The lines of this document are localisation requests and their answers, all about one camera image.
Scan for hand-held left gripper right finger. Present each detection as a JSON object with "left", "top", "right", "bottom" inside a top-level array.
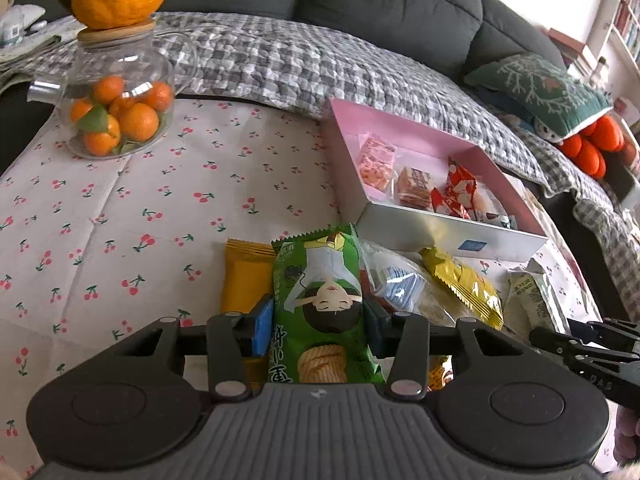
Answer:
[{"left": 364, "top": 297, "right": 531, "bottom": 401}]

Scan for orange plush toy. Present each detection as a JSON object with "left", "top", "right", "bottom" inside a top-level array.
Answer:
[{"left": 532, "top": 115, "right": 626, "bottom": 178}]

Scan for cherry print tablecloth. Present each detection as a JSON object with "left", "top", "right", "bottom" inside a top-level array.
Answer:
[{"left": 0, "top": 95, "right": 606, "bottom": 480}]

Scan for brown square snack packet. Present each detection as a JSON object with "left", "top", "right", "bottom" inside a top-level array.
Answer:
[{"left": 392, "top": 166, "right": 434, "bottom": 209}]

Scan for clear packet with blue print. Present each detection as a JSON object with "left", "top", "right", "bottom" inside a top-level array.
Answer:
[{"left": 360, "top": 242, "right": 451, "bottom": 326}]

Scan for pile of small tangerines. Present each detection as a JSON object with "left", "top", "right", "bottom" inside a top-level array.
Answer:
[{"left": 69, "top": 76, "right": 175, "bottom": 157}]

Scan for stack of books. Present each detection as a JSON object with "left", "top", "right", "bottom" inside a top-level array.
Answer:
[{"left": 547, "top": 27, "right": 596, "bottom": 81}]

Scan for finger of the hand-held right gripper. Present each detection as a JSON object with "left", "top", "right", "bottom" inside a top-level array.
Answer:
[
  {"left": 567, "top": 318, "right": 640, "bottom": 352},
  {"left": 530, "top": 327, "right": 608, "bottom": 363}
]

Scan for yellow crinkled snack packet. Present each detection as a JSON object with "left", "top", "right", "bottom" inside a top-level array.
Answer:
[{"left": 419, "top": 246, "right": 504, "bottom": 331}]

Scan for green snack packet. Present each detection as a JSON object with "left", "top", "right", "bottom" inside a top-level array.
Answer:
[{"left": 271, "top": 224, "right": 387, "bottom": 386}]

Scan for white bookshelf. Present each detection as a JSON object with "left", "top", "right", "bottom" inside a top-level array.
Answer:
[{"left": 590, "top": 0, "right": 640, "bottom": 78}]

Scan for grey checkered blanket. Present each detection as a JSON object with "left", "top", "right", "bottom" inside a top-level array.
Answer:
[{"left": 0, "top": 10, "right": 640, "bottom": 321}]

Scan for pink snack packet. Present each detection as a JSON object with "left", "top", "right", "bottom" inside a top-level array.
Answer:
[{"left": 357, "top": 133, "right": 397, "bottom": 192}]

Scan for pink cardboard box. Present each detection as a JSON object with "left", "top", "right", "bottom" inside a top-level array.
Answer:
[{"left": 320, "top": 98, "right": 550, "bottom": 263}]

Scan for clear packet with white filling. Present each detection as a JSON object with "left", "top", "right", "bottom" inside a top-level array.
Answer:
[{"left": 472, "top": 175, "right": 516, "bottom": 228}]

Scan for glass teapot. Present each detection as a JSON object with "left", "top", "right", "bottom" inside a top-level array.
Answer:
[{"left": 27, "top": 17, "right": 201, "bottom": 161}]

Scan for golden yellow snack bar packet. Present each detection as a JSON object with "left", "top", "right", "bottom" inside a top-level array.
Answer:
[{"left": 221, "top": 238, "right": 277, "bottom": 392}]

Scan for long white cracker packet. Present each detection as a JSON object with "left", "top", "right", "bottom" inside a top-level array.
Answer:
[{"left": 505, "top": 258, "right": 571, "bottom": 341}]

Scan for green patterned cushion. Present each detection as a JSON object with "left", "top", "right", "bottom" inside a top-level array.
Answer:
[{"left": 464, "top": 52, "right": 615, "bottom": 138}]

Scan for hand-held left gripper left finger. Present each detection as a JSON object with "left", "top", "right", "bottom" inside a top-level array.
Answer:
[{"left": 117, "top": 294, "right": 275, "bottom": 402}]

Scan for white cloth bundle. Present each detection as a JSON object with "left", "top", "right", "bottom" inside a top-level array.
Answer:
[{"left": 0, "top": 4, "right": 76, "bottom": 61}]

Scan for wooden teapot lid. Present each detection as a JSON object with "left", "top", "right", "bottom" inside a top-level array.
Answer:
[{"left": 76, "top": 16, "right": 157, "bottom": 48}]

